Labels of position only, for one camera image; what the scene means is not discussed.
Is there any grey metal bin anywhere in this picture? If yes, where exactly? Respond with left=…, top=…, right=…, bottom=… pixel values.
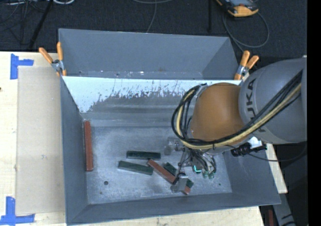
left=58, top=28, right=282, bottom=226

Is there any dark green flat block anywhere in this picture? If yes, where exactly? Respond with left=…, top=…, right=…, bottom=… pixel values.
left=117, top=160, right=154, bottom=176
left=126, top=150, right=162, bottom=161
left=164, top=162, right=195, bottom=188

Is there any red-brown flat block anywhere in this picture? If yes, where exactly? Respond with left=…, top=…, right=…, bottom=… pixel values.
left=146, top=158, right=192, bottom=196
left=83, top=120, right=94, bottom=172

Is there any black cylinder on white bracket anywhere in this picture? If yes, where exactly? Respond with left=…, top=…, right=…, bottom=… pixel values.
left=230, top=136, right=268, bottom=158

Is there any pale brown cardboard board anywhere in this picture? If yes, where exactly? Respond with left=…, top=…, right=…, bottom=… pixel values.
left=15, top=66, right=66, bottom=217

